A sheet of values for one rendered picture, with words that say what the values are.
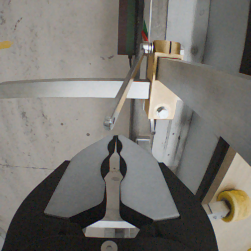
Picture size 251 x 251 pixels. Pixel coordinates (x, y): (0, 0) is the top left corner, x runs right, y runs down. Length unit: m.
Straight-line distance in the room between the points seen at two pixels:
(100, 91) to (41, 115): 1.16
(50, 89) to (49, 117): 1.08
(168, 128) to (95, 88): 0.39
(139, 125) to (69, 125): 0.93
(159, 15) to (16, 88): 0.37
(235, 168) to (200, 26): 0.43
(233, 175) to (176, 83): 0.31
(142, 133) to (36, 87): 0.33
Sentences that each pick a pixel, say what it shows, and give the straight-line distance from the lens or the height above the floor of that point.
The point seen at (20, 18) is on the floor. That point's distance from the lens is 1.37.
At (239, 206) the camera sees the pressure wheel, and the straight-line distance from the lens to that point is 0.42.
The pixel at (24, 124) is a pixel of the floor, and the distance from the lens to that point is 1.53.
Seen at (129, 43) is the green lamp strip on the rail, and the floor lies 0.70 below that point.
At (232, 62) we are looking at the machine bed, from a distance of 0.44.
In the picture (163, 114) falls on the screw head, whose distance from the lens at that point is 0.26.
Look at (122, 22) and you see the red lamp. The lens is 0.42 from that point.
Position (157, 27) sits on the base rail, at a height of 0.70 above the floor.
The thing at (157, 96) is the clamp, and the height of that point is 0.87.
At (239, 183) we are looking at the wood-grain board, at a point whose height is 0.90.
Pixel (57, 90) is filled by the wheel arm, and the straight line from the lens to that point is 0.29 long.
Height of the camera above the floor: 1.12
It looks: 63 degrees down
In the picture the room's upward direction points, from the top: 177 degrees clockwise
